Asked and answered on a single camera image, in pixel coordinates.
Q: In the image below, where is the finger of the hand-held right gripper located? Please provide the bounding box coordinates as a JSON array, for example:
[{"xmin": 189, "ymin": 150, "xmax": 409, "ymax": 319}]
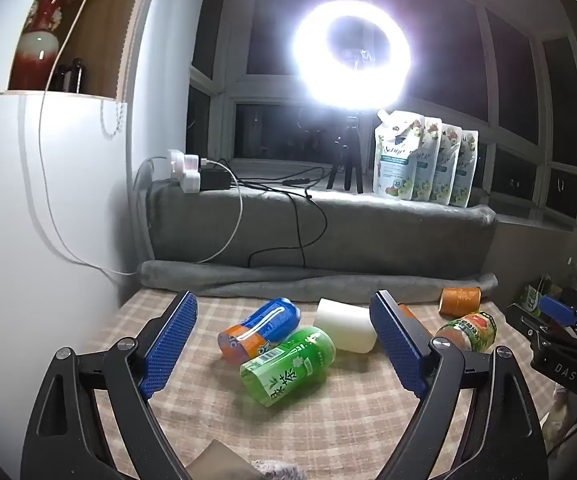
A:
[{"xmin": 538, "ymin": 295, "xmax": 577, "ymax": 328}]

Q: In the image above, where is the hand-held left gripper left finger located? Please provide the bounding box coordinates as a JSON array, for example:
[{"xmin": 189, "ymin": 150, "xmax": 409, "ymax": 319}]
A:
[{"xmin": 21, "ymin": 290, "xmax": 198, "ymax": 480}]

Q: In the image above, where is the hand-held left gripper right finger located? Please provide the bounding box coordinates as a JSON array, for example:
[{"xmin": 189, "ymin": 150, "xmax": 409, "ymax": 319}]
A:
[{"xmin": 369, "ymin": 290, "xmax": 549, "ymax": 480}]

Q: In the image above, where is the white plastic cup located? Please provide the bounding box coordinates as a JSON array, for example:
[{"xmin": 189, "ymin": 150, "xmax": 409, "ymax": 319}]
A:
[{"xmin": 313, "ymin": 298, "xmax": 378, "ymax": 354}]

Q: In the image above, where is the brown orange cup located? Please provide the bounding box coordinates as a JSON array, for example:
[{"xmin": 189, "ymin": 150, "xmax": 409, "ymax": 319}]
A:
[{"xmin": 439, "ymin": 286, "xmax": 483, "ymax": 317}]

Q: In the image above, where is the checked beige cloth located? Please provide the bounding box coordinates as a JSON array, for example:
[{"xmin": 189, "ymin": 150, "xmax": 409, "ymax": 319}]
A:
[{"xmin": 76, "ymin": 287, "xmax": 561, "ymax": 480}]

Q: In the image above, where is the grey blanket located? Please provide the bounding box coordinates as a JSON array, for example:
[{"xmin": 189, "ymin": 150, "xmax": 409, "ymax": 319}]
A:
[{"xmin": 137, "ymin": 179, "xmax": 499, "ymax": 306}]

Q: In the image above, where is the brown cardboard piece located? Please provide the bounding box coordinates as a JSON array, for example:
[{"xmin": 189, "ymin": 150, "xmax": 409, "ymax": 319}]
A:
[{"xmin": 187, "ymin": 439, "xmax": 255, "ymax": 480}]

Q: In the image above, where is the white green refill pouch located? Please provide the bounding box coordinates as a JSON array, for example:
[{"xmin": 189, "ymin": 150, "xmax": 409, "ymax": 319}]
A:
[
  {"xmin": 449, "ymin": 129, "xmax": 479, "ymax": 208},
  {"xmin": 372, "ymin": 108, "xmax": 425, "ymax": 201},
  {"xmin": 412, "ymin": 117, "xmax": 443, "ymax": 203},
  {"xmin": 431, "ymin": 123, "xmax": 465, "ymax": 206}
]

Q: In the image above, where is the white charger plug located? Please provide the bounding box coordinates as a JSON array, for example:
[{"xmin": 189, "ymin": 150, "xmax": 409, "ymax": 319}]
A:
[
  {"xmin": 168, "ymin": 172, "xmax": 202, "ymax": 195},
  {"xmin": 167, "ymin": 149, "xmax": 203, "ymax": 175}
]

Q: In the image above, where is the grey fuzzy cloth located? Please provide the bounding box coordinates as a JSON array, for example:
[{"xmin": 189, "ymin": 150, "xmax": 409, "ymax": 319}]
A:
[{"xmin": 250, "ymin": 459, "xmax": 315, "ymax": 480}]

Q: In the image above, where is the black tripod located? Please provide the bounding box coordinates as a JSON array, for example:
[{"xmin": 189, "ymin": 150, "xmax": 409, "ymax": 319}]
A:
[{"xmin": 325, "ymin": 110, "xmax": 365, "ymax": 194}]

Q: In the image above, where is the dark bottle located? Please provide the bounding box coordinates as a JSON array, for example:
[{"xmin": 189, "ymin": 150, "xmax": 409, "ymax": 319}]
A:
[{"xmin": 51, "ymin": 58, "xmax": 87, "ymax": 95}]

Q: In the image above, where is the wooden shelf niche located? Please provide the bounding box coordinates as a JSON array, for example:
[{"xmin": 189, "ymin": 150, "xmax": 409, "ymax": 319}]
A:
[{"xmin": 7, "ymin": 0, "xmax": 150, "ymax": 99}]

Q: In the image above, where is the red and white vase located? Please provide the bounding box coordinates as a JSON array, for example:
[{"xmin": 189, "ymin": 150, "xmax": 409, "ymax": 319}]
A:
[{"xmin": 8, "ymin": 0, "xmax": 75, "ymax": 92}]

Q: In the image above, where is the white charging cable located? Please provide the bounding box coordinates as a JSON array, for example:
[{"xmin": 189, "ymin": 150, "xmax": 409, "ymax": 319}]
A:
[{"xmin": 133, "ymin": 157, "xmax": 243, "ymax": 265}]

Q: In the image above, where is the black cable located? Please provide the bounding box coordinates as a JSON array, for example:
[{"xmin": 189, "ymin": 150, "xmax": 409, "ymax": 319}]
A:
[{"xmin": 216, "ymin": 159, "xmax": 334, "ymax": 269}]

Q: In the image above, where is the window frame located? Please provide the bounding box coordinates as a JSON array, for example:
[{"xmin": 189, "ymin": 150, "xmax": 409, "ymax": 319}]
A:
[{"xmin": 188, "ymin": 0, "xmax": 577, "ymax": 233}]

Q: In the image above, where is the white bead cord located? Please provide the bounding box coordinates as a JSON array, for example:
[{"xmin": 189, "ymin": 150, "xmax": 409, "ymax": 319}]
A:
[{"xmin": 100, "ymin": 99, "xmax": 122, "ymax": 137}]

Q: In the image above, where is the long white cable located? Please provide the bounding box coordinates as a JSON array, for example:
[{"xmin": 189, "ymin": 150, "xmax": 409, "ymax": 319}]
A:
[{"xmin": 38, "ymin": 0, "xmax": 139, "ymax": 277}]

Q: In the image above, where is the ring light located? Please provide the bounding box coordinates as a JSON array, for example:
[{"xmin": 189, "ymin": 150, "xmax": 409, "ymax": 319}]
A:
[{"xmin": 293, "ymin": 0, "xmax": 412, "ymax": 109}]

